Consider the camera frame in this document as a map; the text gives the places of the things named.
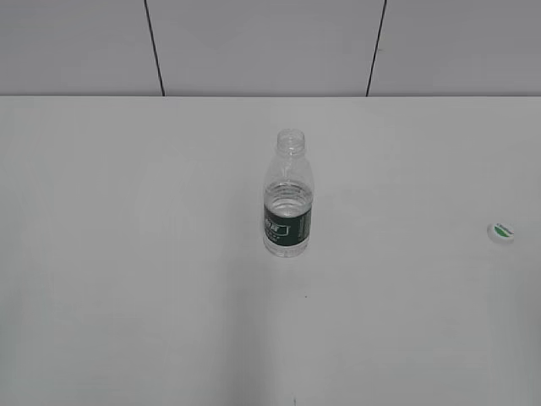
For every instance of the white green bottle cap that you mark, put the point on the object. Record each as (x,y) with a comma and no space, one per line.
(501,233)

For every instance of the clear plastic water bottle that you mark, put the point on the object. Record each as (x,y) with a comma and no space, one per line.
(288,196)

